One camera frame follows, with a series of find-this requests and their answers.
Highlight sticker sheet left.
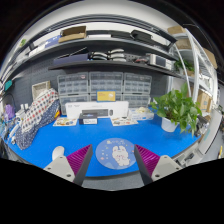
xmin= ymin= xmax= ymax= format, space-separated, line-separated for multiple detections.
xmin=54 ymin=117 xmax=77 ymax=127

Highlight green potted plant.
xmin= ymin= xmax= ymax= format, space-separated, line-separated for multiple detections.
xmin=150 ymin=83 xmax=202 ymax=135

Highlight white framed picture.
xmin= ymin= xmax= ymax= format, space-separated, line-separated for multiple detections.
xmin=32 ymin=81 xmax=51 ymax=99

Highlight yellow label box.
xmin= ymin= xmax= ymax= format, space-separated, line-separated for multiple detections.
xmin=96 ymin=91 xmax=116 ymax=102

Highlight cardboard box on top shelf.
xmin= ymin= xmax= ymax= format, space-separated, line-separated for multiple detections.
xmin=58 ymin=26 xmax=86 ymax=43

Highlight clear drawer organizer cabinets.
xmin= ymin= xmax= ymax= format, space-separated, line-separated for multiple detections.
xmin=57 ymin=71 xmax=152 ymax=115

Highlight small black box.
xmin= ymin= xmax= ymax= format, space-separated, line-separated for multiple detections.
xmin=79 ymin=113 xmax=98 ymax=125

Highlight upper dark wall shelf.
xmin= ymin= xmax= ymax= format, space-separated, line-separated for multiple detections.
xmin=6 ymin=31 xmax=179 ymax=73

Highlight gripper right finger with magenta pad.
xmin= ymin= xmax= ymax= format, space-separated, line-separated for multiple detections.
xmin=134 ymin=145 xmax=182 ymax=185

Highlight dark wall shelf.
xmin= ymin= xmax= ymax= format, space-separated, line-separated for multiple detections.
xmin=6 ymin=31 xmax=179 ymax=73
xmin=48 ymin=60 xmax=181 ymax=78

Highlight clear plastic box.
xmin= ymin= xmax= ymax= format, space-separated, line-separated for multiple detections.
xmin=128 ymin=107 xmax=154 ymax=121

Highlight lower dark wall shelf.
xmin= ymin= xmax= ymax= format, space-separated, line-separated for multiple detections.
xmin=48 ymin=60 xmax=181 ymax=78

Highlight sticker sheet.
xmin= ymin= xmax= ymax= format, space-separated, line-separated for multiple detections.
xmin=111 ymin=117 xmax=137 ymax=126
xmin=54 ymin=117 xmax=77 ymax=127

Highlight round bunny mouse pad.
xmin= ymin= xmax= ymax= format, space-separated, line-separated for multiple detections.
xmin=95 ymin=138 xmax=136 ymax=170

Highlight blue desk mat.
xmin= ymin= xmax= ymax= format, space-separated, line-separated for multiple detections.
xmin=7 ymin=115 xmax=198 ymax=168

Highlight sticker sheet right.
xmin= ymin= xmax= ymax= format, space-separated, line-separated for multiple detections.
xmin=111 ymin=117 xmax=137 ymax=126

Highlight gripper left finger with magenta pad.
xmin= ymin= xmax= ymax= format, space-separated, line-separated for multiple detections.
xmin=44 ymin=145 xmax=93 ymax=186

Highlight grey electronic device on shelf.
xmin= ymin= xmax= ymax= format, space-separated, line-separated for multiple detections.
xmin=149 ymin=54 xmax=172 ymax=70

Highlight white metal shelf rack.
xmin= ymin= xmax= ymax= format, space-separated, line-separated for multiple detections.
xmin=168 ymin=26 xmax=218 ymax=108

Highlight long white product box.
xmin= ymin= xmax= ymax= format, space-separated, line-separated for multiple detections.
xmin=65 ymin=101 xmax=129 ymax=118

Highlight patterned fabric bag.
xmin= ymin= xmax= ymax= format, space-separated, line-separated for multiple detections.
xmin=15 ymin=88 xmax=60 ymax=150

